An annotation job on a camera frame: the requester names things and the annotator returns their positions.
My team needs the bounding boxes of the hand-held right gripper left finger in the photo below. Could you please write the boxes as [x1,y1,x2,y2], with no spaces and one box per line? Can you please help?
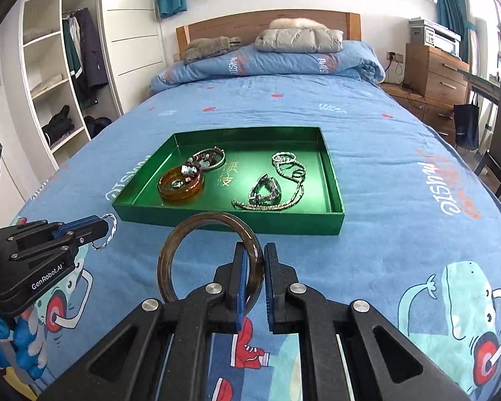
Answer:
[37,242,253,401]

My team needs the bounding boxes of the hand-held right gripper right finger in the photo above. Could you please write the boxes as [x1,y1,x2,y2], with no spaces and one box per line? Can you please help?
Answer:
[264,242,472,401]

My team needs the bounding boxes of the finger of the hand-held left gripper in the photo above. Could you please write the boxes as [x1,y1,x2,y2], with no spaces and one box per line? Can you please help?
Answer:
[6,218,110,262]
[0,215,103,244]

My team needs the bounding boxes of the twisted silver bracelet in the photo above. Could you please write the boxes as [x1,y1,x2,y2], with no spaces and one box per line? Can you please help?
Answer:
[93,213,118,252]

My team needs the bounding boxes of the dark brown bangle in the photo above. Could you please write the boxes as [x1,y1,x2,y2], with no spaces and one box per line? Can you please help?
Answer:
[157,212,265,316]

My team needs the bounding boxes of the amber bangle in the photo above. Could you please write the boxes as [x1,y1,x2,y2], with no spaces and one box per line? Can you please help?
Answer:
[157,166,205,206]

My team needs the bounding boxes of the chunky silver link bracelet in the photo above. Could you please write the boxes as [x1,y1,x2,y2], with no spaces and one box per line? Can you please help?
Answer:
[248,173,282,205]

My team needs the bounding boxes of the silver bead bracelet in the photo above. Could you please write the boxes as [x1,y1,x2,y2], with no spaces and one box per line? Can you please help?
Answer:
[231,159,307,212]

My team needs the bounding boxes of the dark beaded bracelet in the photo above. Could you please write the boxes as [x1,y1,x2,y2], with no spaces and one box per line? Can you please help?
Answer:
[183,154,211,178]

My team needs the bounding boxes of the thin silver hoop bangle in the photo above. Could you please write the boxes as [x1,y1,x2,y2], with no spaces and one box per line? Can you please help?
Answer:
[192,147,227,172]

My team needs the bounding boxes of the green box tray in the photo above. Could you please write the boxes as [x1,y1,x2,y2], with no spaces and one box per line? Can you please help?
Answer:
[111,126,345,236]

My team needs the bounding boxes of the dark folded clothes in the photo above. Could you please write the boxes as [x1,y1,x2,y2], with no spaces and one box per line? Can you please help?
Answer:
[41,105,75,145]

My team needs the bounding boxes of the black bag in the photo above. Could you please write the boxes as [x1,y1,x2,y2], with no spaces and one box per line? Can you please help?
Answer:
[85,116,113,139]

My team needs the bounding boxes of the blue dinosaur bed sheet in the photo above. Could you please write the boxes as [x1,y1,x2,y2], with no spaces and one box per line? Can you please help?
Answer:
[0,79,501,401]

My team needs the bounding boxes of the hanging dark clothes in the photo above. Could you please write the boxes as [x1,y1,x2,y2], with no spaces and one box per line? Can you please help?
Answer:
[62,7,109,107]

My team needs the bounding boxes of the white wardrobe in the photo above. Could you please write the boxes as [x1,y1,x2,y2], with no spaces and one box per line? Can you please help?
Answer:
[19,0,163,168]

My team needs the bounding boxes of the grey plush garment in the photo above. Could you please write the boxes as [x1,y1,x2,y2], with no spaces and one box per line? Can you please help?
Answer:
[183,35,243,64]

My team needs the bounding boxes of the folded blue duvet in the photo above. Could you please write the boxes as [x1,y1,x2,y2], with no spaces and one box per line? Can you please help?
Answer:
[149,39,386,97]

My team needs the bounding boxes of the wooden headboard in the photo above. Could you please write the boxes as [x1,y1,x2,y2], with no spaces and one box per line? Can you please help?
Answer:
[176,9,362,53]

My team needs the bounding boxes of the beige down jacket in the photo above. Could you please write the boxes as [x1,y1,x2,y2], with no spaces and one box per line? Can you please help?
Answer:
[255,28,344,54]

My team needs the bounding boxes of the dark tote bag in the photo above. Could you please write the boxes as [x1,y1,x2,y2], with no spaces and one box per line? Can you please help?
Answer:
[453,94,481,149]

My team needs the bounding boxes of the wooden dresser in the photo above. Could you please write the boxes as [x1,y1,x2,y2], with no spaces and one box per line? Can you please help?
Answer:
[404,42,470,134]

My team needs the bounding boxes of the cream fur collar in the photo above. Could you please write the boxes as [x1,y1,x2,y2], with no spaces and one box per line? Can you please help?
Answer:
[269,17,330,31]

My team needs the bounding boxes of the glass desk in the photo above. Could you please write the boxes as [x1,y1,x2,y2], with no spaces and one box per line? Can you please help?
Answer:
[463,71,501,101]

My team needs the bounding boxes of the grey printer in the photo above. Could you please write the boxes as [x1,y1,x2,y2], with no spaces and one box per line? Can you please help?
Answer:
[408,17,461,56]

